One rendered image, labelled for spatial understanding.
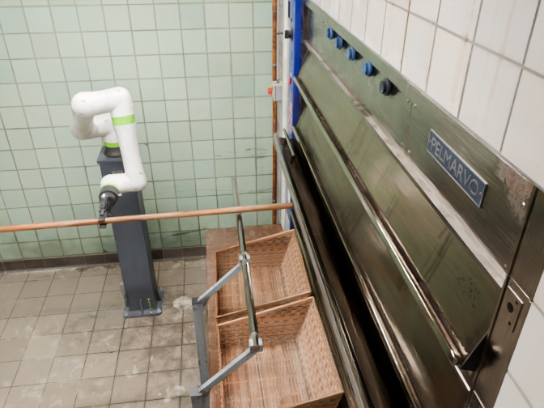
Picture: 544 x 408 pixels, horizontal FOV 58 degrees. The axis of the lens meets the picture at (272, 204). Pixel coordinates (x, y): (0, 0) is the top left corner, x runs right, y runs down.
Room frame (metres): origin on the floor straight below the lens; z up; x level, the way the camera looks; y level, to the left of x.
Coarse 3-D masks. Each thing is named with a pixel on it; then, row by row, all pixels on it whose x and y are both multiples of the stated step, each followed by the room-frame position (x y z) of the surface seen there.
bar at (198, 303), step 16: (240, 224) 1.91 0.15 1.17; (240, 240) 1.79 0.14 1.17; (240, 256) 1.68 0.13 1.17; (192, 304) 1.62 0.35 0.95; (256, 320) 1.30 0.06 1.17; (256, 336) 1.22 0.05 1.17; (256, 352) 1.18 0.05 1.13; (224, 368) 1.18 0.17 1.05; (208, 384) 1.16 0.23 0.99; (192, 400) 1.14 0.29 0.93; (208, 400) 1.62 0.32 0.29
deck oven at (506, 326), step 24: (456, 120) 0.88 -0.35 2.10; (528, 216) 0.62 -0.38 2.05; (528, 240) 0.60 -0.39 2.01; (528, 264) 0.59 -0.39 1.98; (504, 288) 0.62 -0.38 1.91; (528, 288) 0.57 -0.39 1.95; (504, 312) 0.60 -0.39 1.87; (528, 312) 0.56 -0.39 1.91; (504, 336) 0.59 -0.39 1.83; (480, 360) 0.62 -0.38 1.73; (504, 360) 0.57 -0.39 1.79; (480, 384) 0.61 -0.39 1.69
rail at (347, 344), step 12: (276, 144) 2.27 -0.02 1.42; (288, 168) 1.98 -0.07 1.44; (288, 180) 1.89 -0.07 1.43; (300, 204) 1.66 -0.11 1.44; (300, 216) 1.59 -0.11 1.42; (312, 240) 1.42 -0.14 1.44; (312, 252) 1.36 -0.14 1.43; (324, 276) 1.22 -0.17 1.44; (336, 300) 1.11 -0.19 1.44; (336, 312) 1.06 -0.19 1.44; (336, 324) 1.03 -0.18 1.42; (348, 336) 0.97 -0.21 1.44; (348, 348) 0.92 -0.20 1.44; (348, 360) 0.89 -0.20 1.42; (360, 372) 0.84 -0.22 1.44; (360, 384) 0.81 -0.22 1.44; (360, 396) 0.78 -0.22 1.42
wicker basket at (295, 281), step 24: (264, 240) 2.33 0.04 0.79; (288, 240) 2.35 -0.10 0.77; (216, 264) 2.18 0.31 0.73; (264, 264) 2.33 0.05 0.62; (288, 264) 2.23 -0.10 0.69; (240, 288) 2.14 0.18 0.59; (264, 288) 2.14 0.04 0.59; (288, 288) 2.09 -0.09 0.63; (216, 312) 1.79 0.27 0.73; (240, 312) 1.77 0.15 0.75
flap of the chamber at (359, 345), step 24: (312, 192) 1.82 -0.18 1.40; (312, 216) 1.62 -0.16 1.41; (336, 240) 1.47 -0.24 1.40; (312, 264) 1.33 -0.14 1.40; (336, 264) 1.32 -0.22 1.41; (336, 288) 1.19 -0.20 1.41; (360, 312) 1.09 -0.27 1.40; (336, 336) 1.00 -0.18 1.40; (360, 336) 0.99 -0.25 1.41; (360, 360) 0.90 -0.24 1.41; (384, 360) 0.91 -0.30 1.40; (384, 384) 0.83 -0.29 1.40
